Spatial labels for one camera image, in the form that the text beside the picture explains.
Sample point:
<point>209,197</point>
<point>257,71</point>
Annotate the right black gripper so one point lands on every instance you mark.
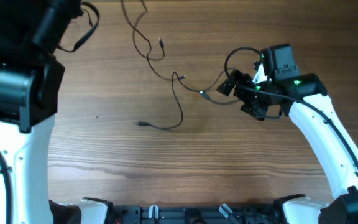
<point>258,111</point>

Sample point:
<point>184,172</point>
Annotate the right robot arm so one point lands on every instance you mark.
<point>305,100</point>

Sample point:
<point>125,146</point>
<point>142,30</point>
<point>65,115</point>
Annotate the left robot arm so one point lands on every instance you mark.
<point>30,78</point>

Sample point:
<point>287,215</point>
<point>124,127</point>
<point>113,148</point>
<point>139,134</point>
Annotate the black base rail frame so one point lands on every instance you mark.
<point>258,213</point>

